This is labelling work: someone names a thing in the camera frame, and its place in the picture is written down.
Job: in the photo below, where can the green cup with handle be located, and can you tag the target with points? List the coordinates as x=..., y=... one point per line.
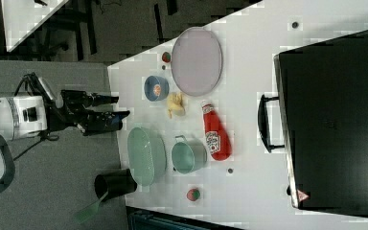
x=188, y=155

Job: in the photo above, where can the red strawberry toy near cup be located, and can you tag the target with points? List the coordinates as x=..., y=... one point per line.
x=193, y=194

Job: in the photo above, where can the green spatula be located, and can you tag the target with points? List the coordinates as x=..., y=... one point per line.
x=89, y=211

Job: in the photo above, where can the red strawberry toy near plate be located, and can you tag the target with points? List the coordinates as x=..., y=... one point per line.
x=166, y=57

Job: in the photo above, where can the orange slice toy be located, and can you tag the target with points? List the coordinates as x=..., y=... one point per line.
x=157, y=89

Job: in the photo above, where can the yellow banana toy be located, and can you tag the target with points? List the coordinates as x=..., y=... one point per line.
x=174, y=105

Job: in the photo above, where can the red ketchup bottle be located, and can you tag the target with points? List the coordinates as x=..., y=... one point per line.
x=216, y=136

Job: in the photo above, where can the black cylindrical holder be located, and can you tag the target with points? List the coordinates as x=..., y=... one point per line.
x=114, y=184

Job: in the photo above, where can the grey round plate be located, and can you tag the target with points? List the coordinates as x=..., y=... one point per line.
x=196, y=61

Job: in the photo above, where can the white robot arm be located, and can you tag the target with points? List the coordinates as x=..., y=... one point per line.
x=24, y=117

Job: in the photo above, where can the black toaster oven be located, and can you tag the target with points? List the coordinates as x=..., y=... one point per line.
x=323, y=100

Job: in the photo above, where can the green oval strainer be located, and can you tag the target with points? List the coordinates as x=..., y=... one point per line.
x=146, y=155

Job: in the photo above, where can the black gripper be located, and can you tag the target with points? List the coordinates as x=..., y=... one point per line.
x=70, y=109

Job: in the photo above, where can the blue bowl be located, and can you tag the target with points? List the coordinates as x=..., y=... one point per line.
x=148, y=88

